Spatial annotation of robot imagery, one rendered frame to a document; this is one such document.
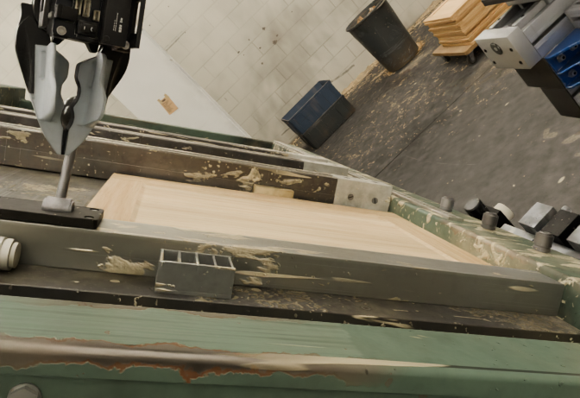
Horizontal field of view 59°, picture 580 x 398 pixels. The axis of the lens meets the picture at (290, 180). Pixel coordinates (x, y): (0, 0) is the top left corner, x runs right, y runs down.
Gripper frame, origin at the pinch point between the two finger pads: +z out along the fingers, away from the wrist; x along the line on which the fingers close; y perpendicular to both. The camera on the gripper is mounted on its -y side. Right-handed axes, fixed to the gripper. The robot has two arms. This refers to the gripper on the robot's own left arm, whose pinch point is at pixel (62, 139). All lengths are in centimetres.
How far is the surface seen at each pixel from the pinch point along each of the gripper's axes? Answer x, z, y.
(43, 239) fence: -0.4, 9.6, -1.0
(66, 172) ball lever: 1.4, 3.7, -4.5
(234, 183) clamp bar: 39, 9, -40
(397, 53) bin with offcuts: 356, -89, -341
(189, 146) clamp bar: 41, 6, -70
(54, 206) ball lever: 0.5, 6.7, -2.3
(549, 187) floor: 208, 4, -73
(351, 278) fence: 28.4, 10.1, 9.5
